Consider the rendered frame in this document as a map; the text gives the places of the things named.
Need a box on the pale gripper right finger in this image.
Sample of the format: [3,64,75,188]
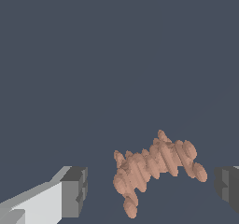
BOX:
[213,165,239,215]

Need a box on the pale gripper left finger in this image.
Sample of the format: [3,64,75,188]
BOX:
[0,165,89,224]

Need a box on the tan ridged lumpy object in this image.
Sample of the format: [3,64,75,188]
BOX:
[112,129,208,219]

